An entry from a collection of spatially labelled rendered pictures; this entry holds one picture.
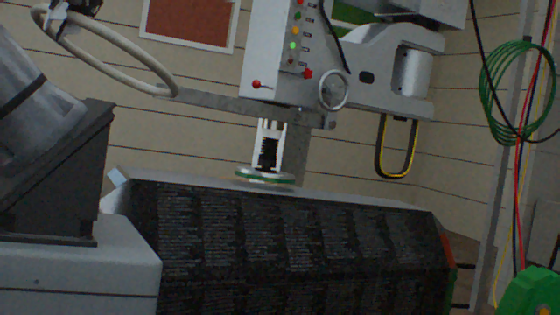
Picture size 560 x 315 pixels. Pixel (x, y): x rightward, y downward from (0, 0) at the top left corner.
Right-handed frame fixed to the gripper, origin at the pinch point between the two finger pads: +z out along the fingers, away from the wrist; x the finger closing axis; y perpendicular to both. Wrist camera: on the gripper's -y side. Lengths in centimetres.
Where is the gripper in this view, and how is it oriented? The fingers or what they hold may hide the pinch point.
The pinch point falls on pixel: (51, 31)
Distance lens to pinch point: 182.0
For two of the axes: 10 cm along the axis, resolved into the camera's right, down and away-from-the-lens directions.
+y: 8.5, 3.5, -3.8
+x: 2.7, 3.4, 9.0
